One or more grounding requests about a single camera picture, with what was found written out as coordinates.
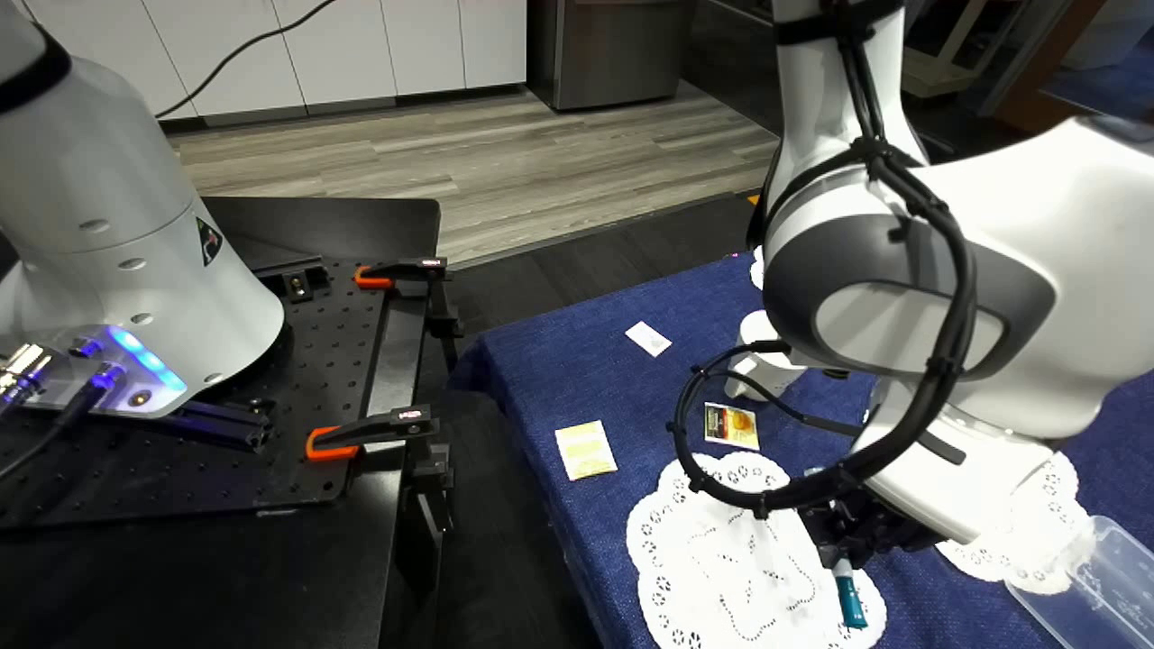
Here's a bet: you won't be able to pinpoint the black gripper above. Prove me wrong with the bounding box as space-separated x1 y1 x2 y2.
802 469 954 571

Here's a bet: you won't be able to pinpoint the small brown printed packet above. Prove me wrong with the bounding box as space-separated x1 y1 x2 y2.
701 400 760 454

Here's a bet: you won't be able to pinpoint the clear plastic container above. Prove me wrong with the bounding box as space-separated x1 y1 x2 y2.
1005 517 1154 649

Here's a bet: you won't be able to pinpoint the yellow sticky note pad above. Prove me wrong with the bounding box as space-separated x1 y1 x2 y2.
551 416 621 483

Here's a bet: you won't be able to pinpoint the white paper slip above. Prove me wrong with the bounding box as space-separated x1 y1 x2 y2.
621 316 675 361

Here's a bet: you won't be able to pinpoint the blue fabric table cloth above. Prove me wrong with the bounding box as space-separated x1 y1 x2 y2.
450 244 1154 649

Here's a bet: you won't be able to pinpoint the stainless steel bin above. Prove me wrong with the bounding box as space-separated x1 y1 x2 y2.
526 0 696 116

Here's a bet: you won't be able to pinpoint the black perforated mounting table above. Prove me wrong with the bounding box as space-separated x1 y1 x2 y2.
0 196 445 649

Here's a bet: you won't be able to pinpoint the white cabinets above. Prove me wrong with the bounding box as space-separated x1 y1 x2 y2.
22 0 534 124

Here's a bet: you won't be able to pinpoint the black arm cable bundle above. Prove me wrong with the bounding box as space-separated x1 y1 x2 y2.
668 0 981 522

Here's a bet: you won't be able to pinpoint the black clamp orange handle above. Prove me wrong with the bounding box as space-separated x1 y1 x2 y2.
301 405 462 571
349 251 466 372

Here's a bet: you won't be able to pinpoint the small black bracket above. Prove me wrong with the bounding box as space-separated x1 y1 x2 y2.
283 262 335 304

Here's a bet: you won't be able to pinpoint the thin black wall cable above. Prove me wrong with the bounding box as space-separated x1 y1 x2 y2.
157 0 339 124

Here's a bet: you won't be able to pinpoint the robot base plug cables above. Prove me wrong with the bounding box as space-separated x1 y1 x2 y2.
0 339 117 483

